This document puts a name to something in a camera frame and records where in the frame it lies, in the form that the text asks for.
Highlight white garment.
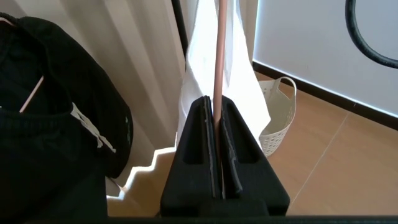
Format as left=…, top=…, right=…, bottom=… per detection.
left=176, top=0, right=272, bottom=149

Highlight black clothes rack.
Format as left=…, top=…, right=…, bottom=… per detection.
left=170, top=0, right=190, bottom=68

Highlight black cable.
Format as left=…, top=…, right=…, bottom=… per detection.
left=345, top=0, right=398, bottom=69

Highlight beige curtain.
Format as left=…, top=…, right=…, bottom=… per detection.
left=0, top=0, right=259, bottom=200

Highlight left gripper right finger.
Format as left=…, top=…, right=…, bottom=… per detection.
left=220, top=95, right=292, bottom=217

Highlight white laundry basket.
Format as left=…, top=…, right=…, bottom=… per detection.
left=257, top=76, right=297, bottom=158

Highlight black shorts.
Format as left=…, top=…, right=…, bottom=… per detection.
left=0, top=12, right=134, bottom=219

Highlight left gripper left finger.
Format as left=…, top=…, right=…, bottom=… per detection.
left=160, top=95, right=220, bottom=218

